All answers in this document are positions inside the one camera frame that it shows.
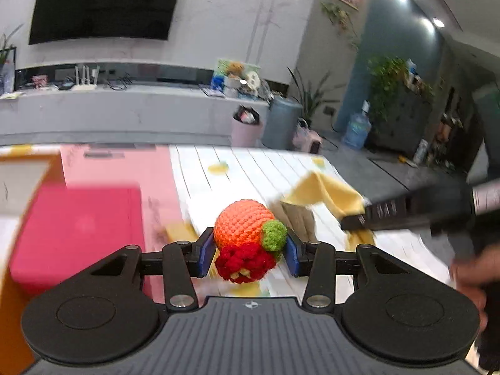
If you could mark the white wifi router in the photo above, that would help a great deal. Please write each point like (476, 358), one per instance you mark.
(86, 79)

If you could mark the orange red crochet toy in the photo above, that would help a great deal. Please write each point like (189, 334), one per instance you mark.
(249, 240)

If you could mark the person right hand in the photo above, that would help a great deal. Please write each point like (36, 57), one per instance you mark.
(472, 274)

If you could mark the blue water bottle jug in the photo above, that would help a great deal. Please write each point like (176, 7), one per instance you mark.
(358, 128)

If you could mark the brown plush yarn toy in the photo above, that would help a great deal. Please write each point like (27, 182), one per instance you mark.
(298, 219)

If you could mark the grey round trash can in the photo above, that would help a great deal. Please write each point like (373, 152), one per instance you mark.
(281, 123)

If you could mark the white lemon-print checked tablecloth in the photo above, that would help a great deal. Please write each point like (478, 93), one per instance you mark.
(218, 176)

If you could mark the orange open storage box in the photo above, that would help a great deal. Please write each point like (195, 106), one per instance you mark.
(22, 174)

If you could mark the green potted plant on console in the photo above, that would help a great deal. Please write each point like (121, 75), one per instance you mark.
(8, 61)

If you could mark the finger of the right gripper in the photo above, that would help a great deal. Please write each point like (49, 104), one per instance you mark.
(408, 210)

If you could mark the yellow snack package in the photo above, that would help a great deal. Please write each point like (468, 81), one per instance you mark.
(180, 231)

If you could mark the pink waste bin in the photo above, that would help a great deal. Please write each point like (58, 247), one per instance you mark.
(246, 127)

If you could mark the black wall television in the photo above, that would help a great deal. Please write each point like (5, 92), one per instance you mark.
(59, 20)

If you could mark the red Wonderlab box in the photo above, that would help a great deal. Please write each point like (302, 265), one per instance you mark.
(69, 228)

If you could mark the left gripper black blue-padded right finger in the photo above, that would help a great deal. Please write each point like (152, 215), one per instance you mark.
(317, 262)

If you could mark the dark grey cabinet with ivy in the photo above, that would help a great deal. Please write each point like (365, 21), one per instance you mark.
(401, 103)

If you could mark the small teddy bear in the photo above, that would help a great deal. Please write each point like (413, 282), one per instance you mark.
(234, 69)

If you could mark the yellow cloth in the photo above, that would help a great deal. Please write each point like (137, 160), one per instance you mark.
(319, 188)

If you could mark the tall leafy floor plant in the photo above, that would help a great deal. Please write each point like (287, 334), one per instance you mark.
(310, 97)

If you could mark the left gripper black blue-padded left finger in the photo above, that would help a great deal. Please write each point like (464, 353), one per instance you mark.
(182, 261)

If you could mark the small pink heater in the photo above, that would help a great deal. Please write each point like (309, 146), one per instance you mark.
(306, 140)

